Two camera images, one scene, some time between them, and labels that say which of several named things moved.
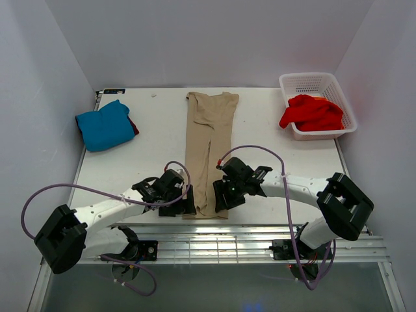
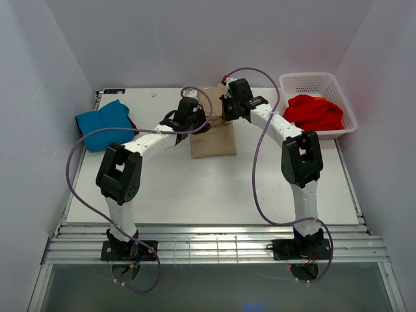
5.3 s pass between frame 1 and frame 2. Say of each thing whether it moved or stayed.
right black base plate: stayed
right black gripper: moved
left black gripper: moved
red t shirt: stayed
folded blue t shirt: stayed
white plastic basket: stayed
